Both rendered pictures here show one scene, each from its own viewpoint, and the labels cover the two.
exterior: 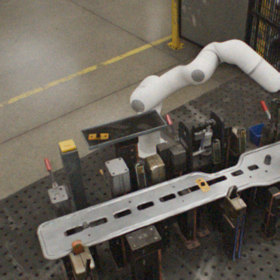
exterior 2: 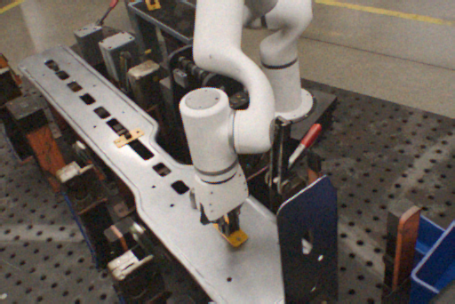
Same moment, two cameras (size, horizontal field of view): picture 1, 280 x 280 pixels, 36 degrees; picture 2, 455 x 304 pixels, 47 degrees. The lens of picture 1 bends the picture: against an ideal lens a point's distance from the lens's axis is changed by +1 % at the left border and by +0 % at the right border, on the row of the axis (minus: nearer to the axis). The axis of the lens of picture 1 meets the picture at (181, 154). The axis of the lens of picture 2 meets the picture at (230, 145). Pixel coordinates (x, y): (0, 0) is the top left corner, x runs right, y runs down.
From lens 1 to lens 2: 2.01 m
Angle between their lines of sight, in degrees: 62
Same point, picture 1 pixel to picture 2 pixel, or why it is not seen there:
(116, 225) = (54, 87)
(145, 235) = (25, 106)
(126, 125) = (181, 14)
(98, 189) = not seen: hidden behind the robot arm
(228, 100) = not seen: outside the picture
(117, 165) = (116, 40)
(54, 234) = (47, 55)
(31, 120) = (442, 56)
